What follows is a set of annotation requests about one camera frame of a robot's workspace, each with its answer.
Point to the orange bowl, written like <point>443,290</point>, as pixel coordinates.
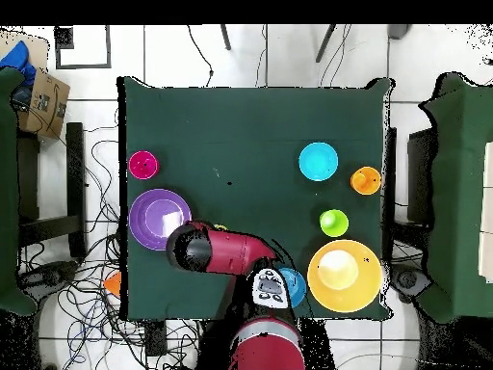
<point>113,283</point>

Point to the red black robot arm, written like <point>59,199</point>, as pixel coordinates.
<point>231,250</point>

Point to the purple bowl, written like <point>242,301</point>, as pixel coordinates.
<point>152,219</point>

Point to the pink cup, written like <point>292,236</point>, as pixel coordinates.
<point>143,165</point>

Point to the dark green tablecloth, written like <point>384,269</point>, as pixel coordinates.
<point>238,123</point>

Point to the blue bowl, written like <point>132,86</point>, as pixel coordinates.
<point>296,287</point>

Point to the black stand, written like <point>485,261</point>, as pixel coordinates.
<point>75,189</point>

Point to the green cup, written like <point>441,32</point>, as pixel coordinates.
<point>334,222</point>

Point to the cyan bowl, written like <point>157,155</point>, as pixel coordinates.
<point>318,161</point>

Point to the grey floor device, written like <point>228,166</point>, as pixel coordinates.
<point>408,279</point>
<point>50,275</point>

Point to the large yellow bowl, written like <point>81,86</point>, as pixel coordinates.
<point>344,289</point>

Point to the orange cup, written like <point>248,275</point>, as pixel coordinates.
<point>365,180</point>

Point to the dark chair leg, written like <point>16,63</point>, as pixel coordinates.
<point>225,37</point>
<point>325,42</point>

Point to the printed cardboard box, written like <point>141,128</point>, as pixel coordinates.
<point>46,108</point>

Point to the green cloth covered table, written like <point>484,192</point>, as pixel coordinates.
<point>462,192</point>
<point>7,192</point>

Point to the black chair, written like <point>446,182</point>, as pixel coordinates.
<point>420,173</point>

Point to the blue cloth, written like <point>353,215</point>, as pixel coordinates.
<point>17,59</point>

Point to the person's foot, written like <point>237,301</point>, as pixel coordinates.
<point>397,31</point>

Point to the white box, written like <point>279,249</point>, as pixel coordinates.
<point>487,212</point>

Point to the black floor frame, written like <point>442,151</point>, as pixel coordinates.
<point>63,38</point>

